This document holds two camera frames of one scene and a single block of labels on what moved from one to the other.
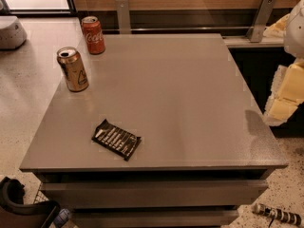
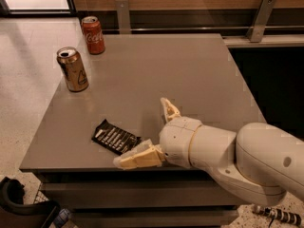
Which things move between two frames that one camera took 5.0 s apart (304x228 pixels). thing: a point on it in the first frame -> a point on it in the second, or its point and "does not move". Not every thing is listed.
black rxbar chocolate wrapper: (116, 140) does not move
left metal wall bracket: (123, 18) does not move
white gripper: (294, 32) -> (178, 139)
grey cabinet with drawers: (206, 146) does not move
